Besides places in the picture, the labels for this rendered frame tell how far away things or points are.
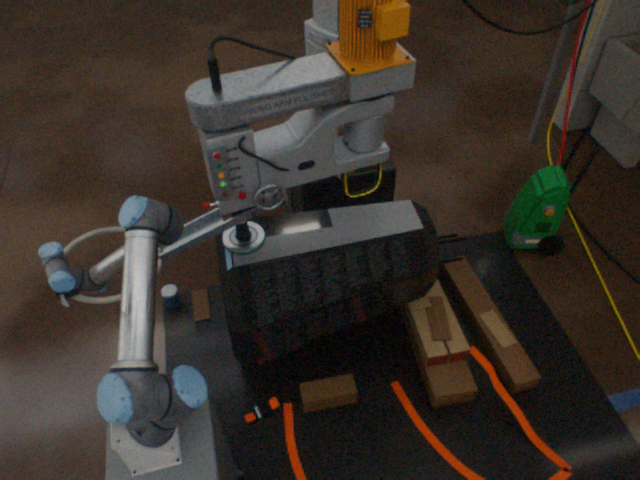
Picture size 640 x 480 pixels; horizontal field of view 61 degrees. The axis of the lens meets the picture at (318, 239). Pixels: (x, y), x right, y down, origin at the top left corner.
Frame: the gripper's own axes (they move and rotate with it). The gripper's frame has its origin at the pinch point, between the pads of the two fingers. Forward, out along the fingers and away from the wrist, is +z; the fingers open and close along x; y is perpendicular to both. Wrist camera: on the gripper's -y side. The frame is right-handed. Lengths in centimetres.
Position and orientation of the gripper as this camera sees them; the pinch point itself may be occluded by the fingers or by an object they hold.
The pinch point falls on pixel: (70, 300)
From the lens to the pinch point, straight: 273.0
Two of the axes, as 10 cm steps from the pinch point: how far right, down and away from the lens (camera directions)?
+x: 6.2, -5.4, 5.7
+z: -0.6, 6.9, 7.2
